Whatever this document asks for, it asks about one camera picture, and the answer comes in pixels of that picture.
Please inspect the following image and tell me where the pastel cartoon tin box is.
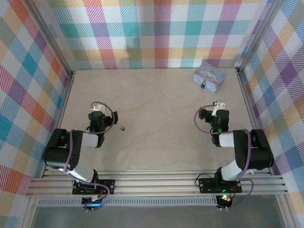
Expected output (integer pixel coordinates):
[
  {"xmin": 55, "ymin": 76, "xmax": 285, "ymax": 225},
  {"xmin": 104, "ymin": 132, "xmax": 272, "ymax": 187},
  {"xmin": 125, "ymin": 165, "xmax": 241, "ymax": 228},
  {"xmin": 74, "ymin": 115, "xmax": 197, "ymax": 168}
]
[{"xmin": 193, "ymin": 59, "xmax": 228, "ymax": 94}]

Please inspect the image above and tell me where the plaid backdrop cloth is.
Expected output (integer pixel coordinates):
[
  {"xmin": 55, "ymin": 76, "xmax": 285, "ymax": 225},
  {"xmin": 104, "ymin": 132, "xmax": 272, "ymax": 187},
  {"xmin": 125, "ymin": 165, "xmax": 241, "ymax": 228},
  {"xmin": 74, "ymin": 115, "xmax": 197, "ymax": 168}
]
[
  {"xmin": 33, "ymin": 0, "xmax": 273, "ymax": 71},
  {"xmin": 0, "ymin": 0, "xmax": 72, "ymax": 225},
  {"xmin": 238, "ymin": 0, "xmax": 304, "ymax": 225}
]

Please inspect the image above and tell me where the right controller board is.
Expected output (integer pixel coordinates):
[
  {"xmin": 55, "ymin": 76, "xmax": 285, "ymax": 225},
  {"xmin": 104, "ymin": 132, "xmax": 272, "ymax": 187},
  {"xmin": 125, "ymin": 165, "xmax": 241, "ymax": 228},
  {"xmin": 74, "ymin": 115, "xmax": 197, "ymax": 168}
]
[{"xmin": 217, "ymin": 194, "xmax": 233, "ymax": 208}]

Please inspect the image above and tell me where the controller board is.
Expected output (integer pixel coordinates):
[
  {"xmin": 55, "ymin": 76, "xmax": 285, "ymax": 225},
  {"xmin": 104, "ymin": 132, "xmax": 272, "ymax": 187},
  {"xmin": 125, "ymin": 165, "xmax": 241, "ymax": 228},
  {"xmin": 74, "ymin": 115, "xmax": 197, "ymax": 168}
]
[
  {"xmin": 217, "ymin": 194, "xmax": 233, "ymax": 208},
  {"xmin": 81, "ymin": 194, "xmax": 105, "ymax": 211}
]

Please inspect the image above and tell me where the left controller board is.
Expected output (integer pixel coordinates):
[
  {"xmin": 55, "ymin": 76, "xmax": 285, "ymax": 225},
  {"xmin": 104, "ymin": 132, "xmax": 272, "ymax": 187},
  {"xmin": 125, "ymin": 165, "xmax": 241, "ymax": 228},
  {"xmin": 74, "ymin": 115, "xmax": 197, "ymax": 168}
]
[{"xmin": 81, "ymin": 194, "xmax": 105, "ymax": 211}]

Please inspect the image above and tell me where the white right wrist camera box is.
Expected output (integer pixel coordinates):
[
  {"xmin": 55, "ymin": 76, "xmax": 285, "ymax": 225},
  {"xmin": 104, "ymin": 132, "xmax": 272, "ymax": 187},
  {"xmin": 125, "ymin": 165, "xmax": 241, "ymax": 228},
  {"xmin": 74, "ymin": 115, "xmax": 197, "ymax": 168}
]
[{"xmin": 212, "ymin": 101, "xmax": 226, "ymax": 116}]

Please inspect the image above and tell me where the aluminium side rail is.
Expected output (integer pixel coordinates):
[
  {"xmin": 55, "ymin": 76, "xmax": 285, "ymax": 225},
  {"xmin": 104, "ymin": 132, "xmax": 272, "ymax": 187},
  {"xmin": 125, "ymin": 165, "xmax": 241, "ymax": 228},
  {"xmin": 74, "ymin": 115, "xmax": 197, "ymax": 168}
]
[
  {"xmin": 41, "ymin": 70, "xmax": 76, "ymax": 179},
  {"xmin": 235, "ymin": 68, "xmax": 274, "ymax": 175}
]

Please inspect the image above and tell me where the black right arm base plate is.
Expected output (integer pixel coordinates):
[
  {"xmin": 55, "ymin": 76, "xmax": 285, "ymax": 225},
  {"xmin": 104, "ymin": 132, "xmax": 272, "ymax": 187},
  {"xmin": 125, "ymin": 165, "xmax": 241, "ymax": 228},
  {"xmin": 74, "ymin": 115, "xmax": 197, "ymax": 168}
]
[{"xmin": 198, "ymin": 177, "xmax": 243, "ymax": 194}]

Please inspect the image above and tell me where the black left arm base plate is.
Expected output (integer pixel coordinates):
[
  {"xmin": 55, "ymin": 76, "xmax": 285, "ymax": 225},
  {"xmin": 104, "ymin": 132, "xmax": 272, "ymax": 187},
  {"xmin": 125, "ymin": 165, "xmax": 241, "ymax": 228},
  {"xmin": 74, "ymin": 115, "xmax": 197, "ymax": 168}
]
[{"xmin": 72, "ymin": 179, "xmax": 115, "ymax": 196}]

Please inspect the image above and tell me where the aluminium mounting rail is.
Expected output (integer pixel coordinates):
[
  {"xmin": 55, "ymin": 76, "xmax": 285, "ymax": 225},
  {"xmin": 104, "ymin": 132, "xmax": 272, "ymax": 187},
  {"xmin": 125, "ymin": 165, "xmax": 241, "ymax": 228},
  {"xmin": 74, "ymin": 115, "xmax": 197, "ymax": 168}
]
[{"xmin": 26, "ymin": 169, "xmax": 288, "ymax": 198}]

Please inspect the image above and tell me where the grey slotted cable duct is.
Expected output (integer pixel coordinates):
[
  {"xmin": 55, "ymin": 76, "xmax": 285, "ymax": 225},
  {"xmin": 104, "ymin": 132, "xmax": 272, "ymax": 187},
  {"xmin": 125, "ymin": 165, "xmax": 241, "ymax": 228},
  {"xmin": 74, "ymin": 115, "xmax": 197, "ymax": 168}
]
[{"xmin": 37, "ymin": 199, "xmax": 218, "ymax": 207}]

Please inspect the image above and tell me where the aluminium frame post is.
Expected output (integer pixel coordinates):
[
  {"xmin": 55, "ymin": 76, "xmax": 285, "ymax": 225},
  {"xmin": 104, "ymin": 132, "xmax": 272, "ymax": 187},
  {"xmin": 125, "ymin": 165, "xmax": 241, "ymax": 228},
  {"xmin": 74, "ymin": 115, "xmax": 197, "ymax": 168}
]
[
  {"xmin": 236, "ymin": 0, "xmax": 281, "ymax": 73},
  {"xmin": 25, "ymin": 0, "xmax": 76, "ymax": 78}
]

